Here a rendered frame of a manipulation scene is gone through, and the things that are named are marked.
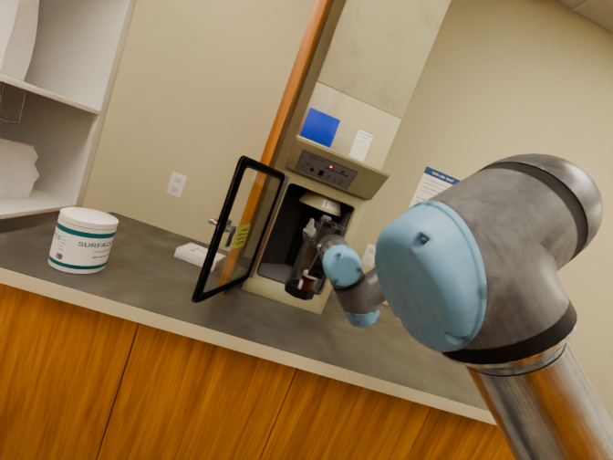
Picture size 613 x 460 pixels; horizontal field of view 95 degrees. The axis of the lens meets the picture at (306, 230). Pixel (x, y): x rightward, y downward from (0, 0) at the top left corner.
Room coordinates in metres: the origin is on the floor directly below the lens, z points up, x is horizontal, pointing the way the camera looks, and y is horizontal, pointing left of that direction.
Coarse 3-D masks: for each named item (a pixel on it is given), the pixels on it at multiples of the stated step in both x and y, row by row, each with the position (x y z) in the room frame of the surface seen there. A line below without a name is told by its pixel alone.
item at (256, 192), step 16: (240, 160) 0.67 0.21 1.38; (256, 176) 0.77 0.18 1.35; (272, 176) 0.87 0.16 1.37; (240, 192) 0.72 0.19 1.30; (256, 192) 0.80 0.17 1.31; (272, 192) 0.91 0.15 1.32; (224, 208) 0.67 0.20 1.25; (240, 208) 0.74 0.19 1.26; (256, 208) 0.84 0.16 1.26; (240, 224) 0.77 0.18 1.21; (256, 224) 0.88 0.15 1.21; (224, 240) 0.72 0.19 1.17; (240, 240) 0.81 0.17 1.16; (256, 240) 0.92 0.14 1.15; (208, 256) 0.67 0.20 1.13; (224, 256) 0.75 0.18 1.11; (240, 256) 0.85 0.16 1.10; (224, 272) 0.78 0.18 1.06; (240, 272) 0.89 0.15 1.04; (208, 288) 0.72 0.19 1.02
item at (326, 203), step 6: (306, 192) 1.09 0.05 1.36; (312, 192) 1.06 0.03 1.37; (300, 198) 1.09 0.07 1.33; (306, 198) 1.05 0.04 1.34; (312, 198) 1.04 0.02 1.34; (318, 198) 1.04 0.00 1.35; (324, 198) 1.04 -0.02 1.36; (330, 198) 1.05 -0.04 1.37; (312, 204) 1.03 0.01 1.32; (318, 204) 1.03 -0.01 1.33; (324, 204) 1.03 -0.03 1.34; (330, 204) 1.04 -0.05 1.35; (336, 204) 1.06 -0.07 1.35; (324, 210) 1.02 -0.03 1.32; (330, 210) 1.04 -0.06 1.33; (336, 210) 1.05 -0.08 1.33
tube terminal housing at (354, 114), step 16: (320, 96) 0.99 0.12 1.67; (336, 96) 1.00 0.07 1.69; (336, 112) 1.00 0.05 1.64; (352, 112) 1.01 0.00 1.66; (368, 112) 1.01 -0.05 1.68; (384, 112) 1.02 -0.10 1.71; (352, 128) 1.01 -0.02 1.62; (368, 128) 1.02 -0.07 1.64; (384, 128) 1.02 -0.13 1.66; (336, 144) 1.01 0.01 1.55; (384, 144) 1.03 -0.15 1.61; (368, 160) 1.02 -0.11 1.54; (384, 160) 1.03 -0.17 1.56; (304, 176) 1.00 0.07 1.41; (320, 192) 1.01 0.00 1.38; (336, 192) 1.01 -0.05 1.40; (352, 224) 1.03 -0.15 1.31; (256, 272) 0.99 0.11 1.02; (256, 288) 0.99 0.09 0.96; (272, 288) 1.00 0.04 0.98; (288, 304) 1.01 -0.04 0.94; (304, 304) 1.02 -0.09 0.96; (320, 304) 1.03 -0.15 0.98
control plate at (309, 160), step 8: (304, 152) 0.90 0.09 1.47; (304, 160) 0.93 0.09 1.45; (312, 160) 0.92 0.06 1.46; (320, 160) 0.91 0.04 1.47; (328, 160) 0.91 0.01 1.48; (296, 168) 0.95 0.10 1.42; (304, 168) 0.95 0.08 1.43; (320, 168) 0.94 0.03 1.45; (328, 168) 0.93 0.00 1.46; (336, 168) 0.93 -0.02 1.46; (344, 168) 0.92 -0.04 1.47; (320, 176) 0.96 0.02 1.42; (336, 176) 0.95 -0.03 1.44; (344, 176) 0.95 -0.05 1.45; (352, 176) 0.94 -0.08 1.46; (336, 184) 0.98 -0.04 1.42; (344, 184) 0.97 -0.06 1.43
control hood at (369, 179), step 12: (300, 144) 0.89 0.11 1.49; (312, 144) 0.88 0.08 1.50; (324, 156) 0.90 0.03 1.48; (336, 156) 0.90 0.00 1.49; (348, 156) 0.90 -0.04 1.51; (288, 168) 0.96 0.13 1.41; (360, 168) 0.91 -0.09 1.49; (372, 168) 0.91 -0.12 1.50; (360, 180) 0.95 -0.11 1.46; (372, 180) 0.94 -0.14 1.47; (384, 180) 0.93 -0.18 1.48; (348, 192) 1.00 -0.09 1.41; (360, 192) 0.98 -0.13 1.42; (372, 192) 0.98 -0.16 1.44
